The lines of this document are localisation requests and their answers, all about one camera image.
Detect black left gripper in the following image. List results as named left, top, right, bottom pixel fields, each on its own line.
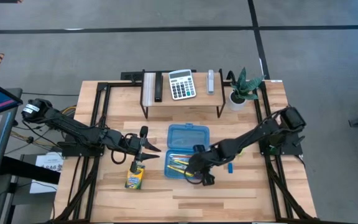
left=126, top=126, right=162, bottom=174

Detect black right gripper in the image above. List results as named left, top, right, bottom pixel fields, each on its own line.
left=185, top=144, right=226, bottom=187

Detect blue plastic pencil case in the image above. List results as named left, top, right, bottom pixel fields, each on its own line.
left=163, top=123, right=211, bottom=180

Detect yellow green crayon box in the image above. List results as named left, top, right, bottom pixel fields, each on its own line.
left=124, top=164, right=145, bottom=190

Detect black stapler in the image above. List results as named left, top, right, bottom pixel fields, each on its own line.
left=154, top=72, right=163, bottom=103

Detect wooden shelf riser black legs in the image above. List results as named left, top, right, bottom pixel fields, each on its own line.
left=139, top=68, right=226, bottom=119

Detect white desk calculator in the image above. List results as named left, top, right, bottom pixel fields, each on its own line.
left=168, top=68, right=197, bottom=101

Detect white plant pot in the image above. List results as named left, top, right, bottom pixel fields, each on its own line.
left=228, top=90, right=248, bottom=111

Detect black power strip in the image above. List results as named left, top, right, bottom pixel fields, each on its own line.
left=120, top=71, right=144, bottom=82

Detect grey stapler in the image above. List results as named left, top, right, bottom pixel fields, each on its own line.
left=206, top=69, right=215, bottom=95

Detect green snake plant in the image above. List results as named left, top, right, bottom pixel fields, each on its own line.
left=230, top=67, right=265, bottom=101

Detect white printed paper sheet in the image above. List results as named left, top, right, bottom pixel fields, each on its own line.
left=29, top=152, right=64, bottom=194

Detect black beam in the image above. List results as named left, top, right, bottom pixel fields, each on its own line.
left=0, top=155, right=61, bottom=185

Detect black cable loop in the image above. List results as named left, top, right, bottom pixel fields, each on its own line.
left=110, top=148, right=127, bottom=166

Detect black aluminium table frame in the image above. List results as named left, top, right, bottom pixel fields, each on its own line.
left=51, top=79, right=318, bottom=224

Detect black floor cable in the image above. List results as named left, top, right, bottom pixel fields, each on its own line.
left=22, top=91, right=80, bottom=97

